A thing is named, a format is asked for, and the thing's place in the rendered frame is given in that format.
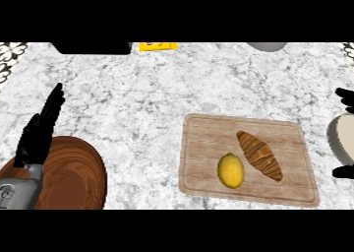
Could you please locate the pale wooden cutting board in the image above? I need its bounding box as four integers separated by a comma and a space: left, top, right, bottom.
177, 112, 321, 209

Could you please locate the yellow lemon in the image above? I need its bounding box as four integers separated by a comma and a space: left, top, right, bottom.
217, 152, 246, 190

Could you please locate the brown croissant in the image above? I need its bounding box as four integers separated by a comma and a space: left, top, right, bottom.
234, 130, 284, 183

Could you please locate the yellow box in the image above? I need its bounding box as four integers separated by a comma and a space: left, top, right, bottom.
137, 41, 178, 53

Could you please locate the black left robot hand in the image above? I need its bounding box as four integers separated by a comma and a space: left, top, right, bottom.
11, 82, 66, 168

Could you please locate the grey round container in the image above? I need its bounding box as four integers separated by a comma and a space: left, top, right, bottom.
245, 41, 289, 53

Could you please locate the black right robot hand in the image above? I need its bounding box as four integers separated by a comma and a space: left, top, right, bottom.
330, 87, 354, 182

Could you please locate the brown wooden round basket tray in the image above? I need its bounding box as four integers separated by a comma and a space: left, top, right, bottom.
0, 135, 109, 211

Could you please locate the black appliance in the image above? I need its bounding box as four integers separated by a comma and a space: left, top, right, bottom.
50, 41, 134, 56

